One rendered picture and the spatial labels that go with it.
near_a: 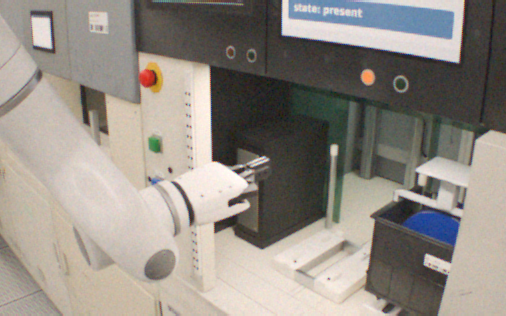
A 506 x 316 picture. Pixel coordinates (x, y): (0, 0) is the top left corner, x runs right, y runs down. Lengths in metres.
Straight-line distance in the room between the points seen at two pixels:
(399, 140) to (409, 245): 0.82
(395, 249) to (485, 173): 0.45
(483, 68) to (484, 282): 0.25
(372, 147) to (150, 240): 1.21
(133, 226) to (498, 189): 0.42
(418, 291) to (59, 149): 0.70
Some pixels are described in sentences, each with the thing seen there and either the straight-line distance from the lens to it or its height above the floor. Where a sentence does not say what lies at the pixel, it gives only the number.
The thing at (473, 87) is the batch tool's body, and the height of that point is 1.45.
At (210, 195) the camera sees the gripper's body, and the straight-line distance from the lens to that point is 0.71.
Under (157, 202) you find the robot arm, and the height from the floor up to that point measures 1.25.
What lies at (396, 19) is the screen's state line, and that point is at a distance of 0.62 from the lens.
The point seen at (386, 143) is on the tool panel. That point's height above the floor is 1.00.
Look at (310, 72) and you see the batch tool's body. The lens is 0.71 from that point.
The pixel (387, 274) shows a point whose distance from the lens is 0.99.
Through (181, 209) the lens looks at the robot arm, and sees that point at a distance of 0.70.
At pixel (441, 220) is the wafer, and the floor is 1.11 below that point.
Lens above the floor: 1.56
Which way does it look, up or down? 22 degrees down
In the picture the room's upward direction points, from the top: straight up
